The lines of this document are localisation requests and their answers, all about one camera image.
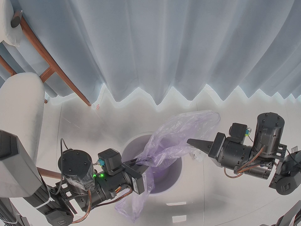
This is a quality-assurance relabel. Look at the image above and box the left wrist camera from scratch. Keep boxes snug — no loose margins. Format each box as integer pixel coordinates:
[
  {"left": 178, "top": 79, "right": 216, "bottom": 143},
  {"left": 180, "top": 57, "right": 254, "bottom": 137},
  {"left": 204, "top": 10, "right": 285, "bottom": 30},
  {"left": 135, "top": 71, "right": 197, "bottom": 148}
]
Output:
[{"left": 97, "top": 148, "right": 123, "bottom": 176}]

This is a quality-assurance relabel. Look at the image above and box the white trash bin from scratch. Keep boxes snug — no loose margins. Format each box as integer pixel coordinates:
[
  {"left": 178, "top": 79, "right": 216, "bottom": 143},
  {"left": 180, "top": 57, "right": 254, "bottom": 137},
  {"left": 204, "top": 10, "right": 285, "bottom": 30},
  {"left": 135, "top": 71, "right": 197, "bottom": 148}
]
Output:
[{"left": 121, "top": 132, "right": 183, "bottom": 197}]

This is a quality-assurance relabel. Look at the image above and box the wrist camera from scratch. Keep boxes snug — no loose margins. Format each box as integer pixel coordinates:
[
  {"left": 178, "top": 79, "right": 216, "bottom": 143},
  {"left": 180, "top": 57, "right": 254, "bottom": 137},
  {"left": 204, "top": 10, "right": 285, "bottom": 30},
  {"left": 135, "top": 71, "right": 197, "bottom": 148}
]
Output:
[
  {"left": 97, "top": 148, "right": 123, "bottom": 176},
  {"left": 229, "top": 122, "right": 249, "bottom": 144}
]

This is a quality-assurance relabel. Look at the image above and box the crumpled white paper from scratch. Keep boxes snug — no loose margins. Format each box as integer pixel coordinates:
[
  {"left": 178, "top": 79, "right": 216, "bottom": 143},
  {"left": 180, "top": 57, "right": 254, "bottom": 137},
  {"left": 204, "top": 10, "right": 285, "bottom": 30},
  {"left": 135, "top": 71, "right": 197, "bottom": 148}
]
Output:
[{"left": 191, "top": 148, "right": 206, "bottom": 162}]

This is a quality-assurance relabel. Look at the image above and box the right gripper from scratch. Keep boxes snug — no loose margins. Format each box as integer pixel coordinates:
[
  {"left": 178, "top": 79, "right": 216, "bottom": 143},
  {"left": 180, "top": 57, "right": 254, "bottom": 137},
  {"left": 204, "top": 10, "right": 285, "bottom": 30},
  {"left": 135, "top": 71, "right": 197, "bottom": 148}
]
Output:
[{"left": 208, "top": 132, "right": 254, "bottom": 172}]

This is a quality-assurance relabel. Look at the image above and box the pale blue curtain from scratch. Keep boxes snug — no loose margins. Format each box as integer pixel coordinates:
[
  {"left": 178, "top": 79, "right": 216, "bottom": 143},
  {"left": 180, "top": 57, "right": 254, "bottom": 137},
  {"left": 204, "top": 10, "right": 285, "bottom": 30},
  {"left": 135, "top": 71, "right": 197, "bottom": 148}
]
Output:
[{"left": 0, "top": 0, "right": 301, "bottom": 106}]

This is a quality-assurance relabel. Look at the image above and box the purple plastic bag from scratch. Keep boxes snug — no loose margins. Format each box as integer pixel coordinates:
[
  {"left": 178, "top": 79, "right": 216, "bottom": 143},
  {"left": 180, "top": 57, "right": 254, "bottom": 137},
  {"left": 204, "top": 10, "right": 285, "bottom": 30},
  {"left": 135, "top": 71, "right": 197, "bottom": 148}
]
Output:
[{"left": 114, "top": 111, "right": 222, "bottom": 223}]

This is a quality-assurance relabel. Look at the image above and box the black cable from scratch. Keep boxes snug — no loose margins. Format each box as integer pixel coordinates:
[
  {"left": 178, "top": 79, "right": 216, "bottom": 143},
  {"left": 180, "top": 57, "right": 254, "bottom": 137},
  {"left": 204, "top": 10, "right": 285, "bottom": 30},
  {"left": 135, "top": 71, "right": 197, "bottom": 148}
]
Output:
[{"left": 60, "top": 138, "right": 71, "bottom": 160}]

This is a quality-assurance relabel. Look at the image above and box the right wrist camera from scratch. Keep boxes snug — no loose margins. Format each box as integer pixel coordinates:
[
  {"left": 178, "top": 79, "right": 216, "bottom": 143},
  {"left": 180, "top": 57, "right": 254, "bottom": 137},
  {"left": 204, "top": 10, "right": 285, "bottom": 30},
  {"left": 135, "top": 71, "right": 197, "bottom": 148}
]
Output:
[{"left": 229, "top": 122, "right": 249, "bottom": 144}]

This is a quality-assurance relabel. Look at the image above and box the wooden chair with cream cushions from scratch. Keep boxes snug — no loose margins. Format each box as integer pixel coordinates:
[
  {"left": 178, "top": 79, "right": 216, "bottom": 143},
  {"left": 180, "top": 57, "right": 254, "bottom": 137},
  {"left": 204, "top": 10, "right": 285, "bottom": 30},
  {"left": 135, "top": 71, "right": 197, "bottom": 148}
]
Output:
[{"left": 0, "top": 0, "right": 92, "bottom": 181}]

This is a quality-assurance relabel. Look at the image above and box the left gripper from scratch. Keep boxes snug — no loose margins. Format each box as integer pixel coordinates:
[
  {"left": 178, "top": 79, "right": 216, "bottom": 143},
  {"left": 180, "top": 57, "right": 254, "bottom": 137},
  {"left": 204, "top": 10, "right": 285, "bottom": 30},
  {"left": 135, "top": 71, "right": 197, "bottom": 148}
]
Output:
[{"left": 95, "top": 160, "right": 144, "bottom": 199}]

